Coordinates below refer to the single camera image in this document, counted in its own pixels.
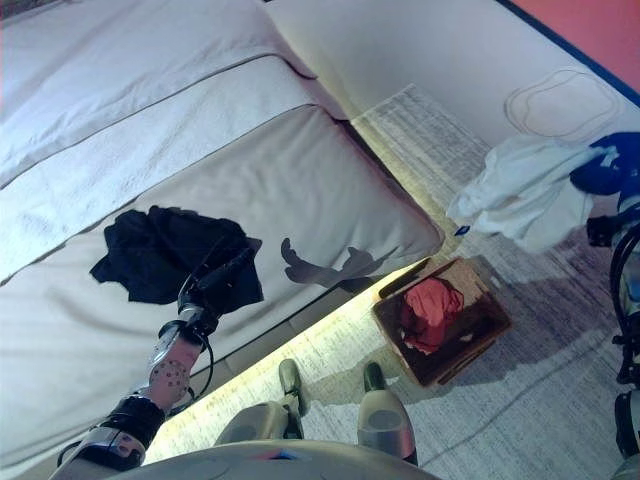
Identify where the white printed garment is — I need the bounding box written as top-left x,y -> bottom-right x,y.
446,133 -> 601,255

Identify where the grey streaked rug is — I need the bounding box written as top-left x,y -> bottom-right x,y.
299,84 -> 640,480

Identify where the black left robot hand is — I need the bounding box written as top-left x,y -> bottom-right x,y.
184,247 -> 257,332

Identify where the brown wicker basket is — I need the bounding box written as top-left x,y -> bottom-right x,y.
372,257 -> 513,387

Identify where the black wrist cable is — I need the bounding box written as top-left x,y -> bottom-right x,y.
184,329 -> 217,402
608,219 -> 640,386

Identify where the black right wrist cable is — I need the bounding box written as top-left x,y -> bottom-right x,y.
608,219 -> 640,386

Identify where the white outlined floor mat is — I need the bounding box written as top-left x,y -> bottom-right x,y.
503,68 -> 621,139

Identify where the black garment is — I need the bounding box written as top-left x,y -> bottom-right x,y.
89,204 -> 265,306

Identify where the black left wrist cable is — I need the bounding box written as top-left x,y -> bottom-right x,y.
184,329 -> 217,402

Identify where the white duvet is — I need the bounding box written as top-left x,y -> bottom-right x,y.
0,0 -> 347,286

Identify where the right robot leg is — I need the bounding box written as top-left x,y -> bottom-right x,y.
357,362 -> 419,466

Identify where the orange-red garment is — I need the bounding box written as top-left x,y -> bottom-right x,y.
398,278 -> 466,356

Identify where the beige bed throw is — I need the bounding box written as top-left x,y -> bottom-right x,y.
0,104 -> 446,471

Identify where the tan upholstered bed frame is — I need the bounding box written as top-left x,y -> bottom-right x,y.
0,0 -> 447,480

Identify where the dark skirting board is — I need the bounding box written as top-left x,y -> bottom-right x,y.
497,0 -> 640,104

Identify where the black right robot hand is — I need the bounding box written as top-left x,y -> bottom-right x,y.
569,130 -> 640,198

